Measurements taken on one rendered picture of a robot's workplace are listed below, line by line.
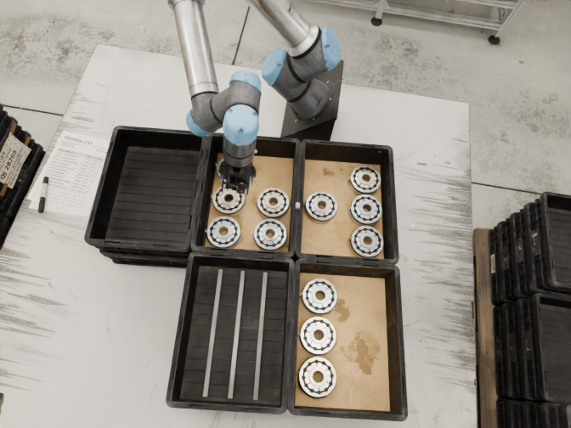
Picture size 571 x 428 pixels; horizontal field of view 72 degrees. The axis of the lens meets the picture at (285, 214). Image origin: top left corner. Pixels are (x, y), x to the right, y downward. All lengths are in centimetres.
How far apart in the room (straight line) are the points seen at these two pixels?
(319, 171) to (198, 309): 59
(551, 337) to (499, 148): 123
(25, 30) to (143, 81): 164
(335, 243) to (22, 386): 103
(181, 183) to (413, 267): 84
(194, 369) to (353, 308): 49
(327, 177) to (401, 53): 177
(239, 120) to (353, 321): 68
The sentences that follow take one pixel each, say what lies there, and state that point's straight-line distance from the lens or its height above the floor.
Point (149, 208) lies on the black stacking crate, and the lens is 134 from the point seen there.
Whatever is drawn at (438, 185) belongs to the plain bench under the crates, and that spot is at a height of 70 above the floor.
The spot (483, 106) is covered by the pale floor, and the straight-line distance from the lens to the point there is 292.
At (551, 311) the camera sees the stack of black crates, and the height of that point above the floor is 38.
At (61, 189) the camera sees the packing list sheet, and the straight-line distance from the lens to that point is 163.
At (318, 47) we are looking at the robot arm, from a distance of 127.
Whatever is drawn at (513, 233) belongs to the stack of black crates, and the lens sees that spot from 207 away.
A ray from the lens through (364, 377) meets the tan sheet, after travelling 121.
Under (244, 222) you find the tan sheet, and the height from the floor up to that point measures 83.
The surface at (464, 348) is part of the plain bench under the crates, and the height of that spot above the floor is 70.
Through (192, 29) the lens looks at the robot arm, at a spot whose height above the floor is 127.
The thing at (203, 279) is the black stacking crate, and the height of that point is 83.
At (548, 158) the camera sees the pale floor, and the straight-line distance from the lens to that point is 291.
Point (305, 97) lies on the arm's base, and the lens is 140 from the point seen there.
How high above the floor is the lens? 201
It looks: 67 degrees down
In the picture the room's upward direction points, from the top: 7 degrees clockwise
